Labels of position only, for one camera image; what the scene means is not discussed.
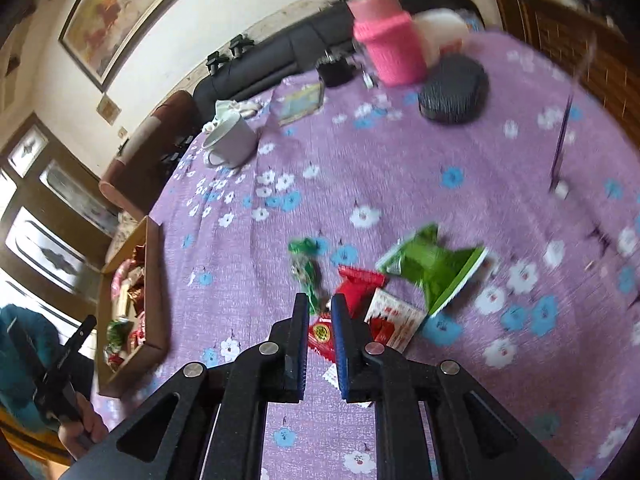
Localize purple floral tablecloth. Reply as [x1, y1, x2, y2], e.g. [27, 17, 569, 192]
[94, 32, 639, 479]

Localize black glasses case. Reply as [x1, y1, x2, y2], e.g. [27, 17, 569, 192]
[418, 53, 489, 125]

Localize white red snack packet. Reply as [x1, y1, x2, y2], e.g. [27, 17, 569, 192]
[364, 288, 426, 353]

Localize red gold long packet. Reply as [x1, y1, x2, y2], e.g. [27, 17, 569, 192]
[307, 312, 336, 363]

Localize wooden sideboard cabinet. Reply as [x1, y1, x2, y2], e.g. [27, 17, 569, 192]
[502, 0, 632, 111]

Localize black leather sofa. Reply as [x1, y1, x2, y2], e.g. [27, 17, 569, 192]
[193, 0, 485, 122]

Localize framed wall painting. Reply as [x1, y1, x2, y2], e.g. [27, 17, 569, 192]
[58, 0, 175, 91]

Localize small red candy packet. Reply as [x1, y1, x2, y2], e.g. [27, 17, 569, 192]
[335, 264, 387, 318]

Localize person's left hand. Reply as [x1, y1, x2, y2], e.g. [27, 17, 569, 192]
[58, 392, 108, 460]

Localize purple-framed eyeglasses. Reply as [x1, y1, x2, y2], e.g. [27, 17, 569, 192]
[546, 34, 640, 281]

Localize small green booklet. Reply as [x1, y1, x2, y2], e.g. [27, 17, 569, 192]
[276, 82, 324, 126]

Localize white cloth gloves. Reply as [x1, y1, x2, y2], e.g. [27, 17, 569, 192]
[202, 100, 264, 133]

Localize brown cardboard box tray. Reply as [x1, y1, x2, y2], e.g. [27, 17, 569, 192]
[94, 217, 169, 398]

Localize pink knit-sleeved thermos bottle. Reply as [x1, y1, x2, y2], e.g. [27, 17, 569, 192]
[346, 0, 427, 87]

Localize brown armchair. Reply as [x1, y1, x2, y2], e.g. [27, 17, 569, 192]
[99, 90, 201, 220]

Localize small black cup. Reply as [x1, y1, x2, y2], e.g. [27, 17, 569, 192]
[316, 52, 357, 88]

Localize white ceramic mug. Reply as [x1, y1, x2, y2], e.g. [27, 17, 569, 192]
[202, 110, 258, 169]

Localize green clear candy packet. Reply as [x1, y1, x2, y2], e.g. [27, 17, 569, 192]
[288, 237, 321, 315]

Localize wooden glass door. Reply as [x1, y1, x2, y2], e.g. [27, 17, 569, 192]
[1, 114, 117, 328]

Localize pink character snack packet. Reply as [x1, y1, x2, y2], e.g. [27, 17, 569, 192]
[111, 258, 134, 306]

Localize green pea snack packet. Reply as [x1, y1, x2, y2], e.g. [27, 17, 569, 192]
[375, 223, 488, 316]

